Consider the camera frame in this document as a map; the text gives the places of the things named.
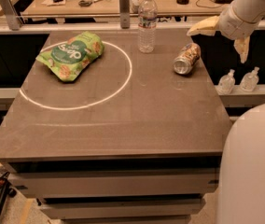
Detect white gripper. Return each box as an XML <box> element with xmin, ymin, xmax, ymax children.
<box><xmin>187</xmin><ymin>5</ymin><xmax>259</xmax><ymax>63</ymax></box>

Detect orange soda can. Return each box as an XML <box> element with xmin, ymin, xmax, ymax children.
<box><xmin>174</xmin><ymin>43</ymin><xmax>201</xmax><ymax>75</ymax></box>

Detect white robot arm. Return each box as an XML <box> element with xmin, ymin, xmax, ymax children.
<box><xmin>188</xmin><ymin>0</ymin><xmax>265</xmax><ymax>224</ymax></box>

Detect left sanitizer bottle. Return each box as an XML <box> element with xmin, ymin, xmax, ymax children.
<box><xmin>217</xmin><ymin>69</ymin><xmax>235</xmax><ymax>94</ymax></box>

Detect clear plastic water bottle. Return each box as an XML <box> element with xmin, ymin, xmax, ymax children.
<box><xmin>138</xmin><ymin>0</ymin><xmax>158</xmax><ymax>53</ymax></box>

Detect white power strip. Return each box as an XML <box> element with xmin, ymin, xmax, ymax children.
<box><xmin>130</xmin><ymin>0</ymin><xmax>140</xmax><ymax>14</ymax></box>

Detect black sunglasses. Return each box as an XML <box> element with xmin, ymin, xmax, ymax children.
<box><xmin>78</xmin><ymin>0</ymin><xmax>92</xmax><ymax>7</ymax></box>

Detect green snack chip bag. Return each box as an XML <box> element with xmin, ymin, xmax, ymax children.
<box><xmin>36</xmin><ymin>32</ymin><xmax>105</xmax><ymax>82</ymax></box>

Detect black cable on desk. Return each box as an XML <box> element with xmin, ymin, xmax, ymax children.
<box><xmin>195</xmin><ymin>0</ymin><xmax>223</xmax><ymax>9</ymax></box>

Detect middle metal bracket post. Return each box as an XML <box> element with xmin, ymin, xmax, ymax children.
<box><xmin>119</xmin><ymin>0</ymin><xmax>130</xmax><ymax>29</ymax></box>

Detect metal bracket post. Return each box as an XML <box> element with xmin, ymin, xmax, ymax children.
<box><xmin>119</xmin><ymin>0</ymin><xmax>130</xmax><ymax>29</ymax></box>
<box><xmin>0</xmin><ymin>0</ymin><xmax>22</xmax><ymax>31</ymax></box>

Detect left metal bracket post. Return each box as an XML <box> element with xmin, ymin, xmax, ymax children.
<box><xmin>0</xmin><ymin>0</ymin><xmax>22</xmax><ymax>31</ymax></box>

